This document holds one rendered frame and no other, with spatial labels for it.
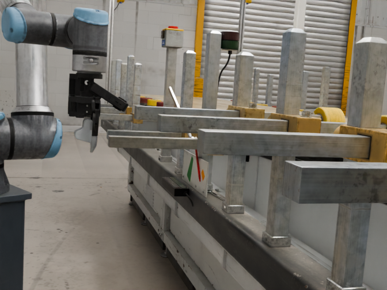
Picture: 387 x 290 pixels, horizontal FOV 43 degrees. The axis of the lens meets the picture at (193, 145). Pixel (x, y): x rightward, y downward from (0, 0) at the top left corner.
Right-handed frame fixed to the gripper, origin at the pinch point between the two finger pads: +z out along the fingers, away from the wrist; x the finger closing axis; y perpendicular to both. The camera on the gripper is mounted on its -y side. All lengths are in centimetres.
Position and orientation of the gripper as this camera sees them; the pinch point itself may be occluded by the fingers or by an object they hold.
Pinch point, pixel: (94, 147)
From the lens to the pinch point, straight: 137.6
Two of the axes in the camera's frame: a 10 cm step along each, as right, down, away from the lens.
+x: 2.8, 1.4, -9.5
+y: -9.6, -0.3, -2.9
